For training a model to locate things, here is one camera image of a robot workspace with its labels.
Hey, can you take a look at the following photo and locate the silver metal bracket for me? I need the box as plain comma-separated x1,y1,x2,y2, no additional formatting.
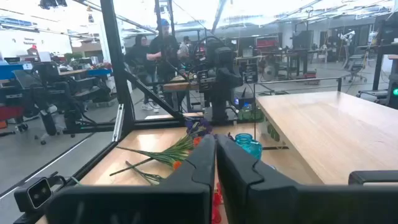
113,103,125,142

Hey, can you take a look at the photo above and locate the black metal table frame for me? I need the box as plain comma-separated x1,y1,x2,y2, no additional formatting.
12,0,259,224

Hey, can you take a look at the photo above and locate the person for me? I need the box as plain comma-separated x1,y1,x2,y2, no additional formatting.
146,18,188,110
124,34,157,113
179,35,191,60

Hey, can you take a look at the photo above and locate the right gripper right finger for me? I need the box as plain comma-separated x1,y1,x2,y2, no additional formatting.
216,134,398,224

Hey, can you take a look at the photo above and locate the black box with green light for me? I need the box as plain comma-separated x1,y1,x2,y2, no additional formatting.
385,73,398,110

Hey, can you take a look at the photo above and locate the black robot workstation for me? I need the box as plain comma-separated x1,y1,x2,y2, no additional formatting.
12,61,113,146

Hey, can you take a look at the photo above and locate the small black camera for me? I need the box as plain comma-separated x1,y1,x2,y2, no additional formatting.
13,176,54,213

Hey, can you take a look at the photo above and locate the wooden workbench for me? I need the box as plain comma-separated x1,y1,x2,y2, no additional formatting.
162,75,200,113

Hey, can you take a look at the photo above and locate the purple artificial flower bunch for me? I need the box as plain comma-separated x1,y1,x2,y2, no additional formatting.
115,119,214,162

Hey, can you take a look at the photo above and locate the wooden shelf with black legs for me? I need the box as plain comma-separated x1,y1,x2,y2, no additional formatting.
253,77,398,186

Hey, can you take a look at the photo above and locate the orange artificial flower bunch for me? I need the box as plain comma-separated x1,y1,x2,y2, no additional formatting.
109,136,205,177

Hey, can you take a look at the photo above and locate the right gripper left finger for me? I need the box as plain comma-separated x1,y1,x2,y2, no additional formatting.
45,134,217,224

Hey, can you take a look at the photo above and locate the teal glass vase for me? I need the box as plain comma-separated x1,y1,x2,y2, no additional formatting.
234,133,263,161

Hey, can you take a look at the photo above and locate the grey office chair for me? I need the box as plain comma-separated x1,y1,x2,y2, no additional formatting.
341,45,369,83

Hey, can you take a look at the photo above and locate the round floor fan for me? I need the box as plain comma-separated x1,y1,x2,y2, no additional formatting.
260,63,279,83

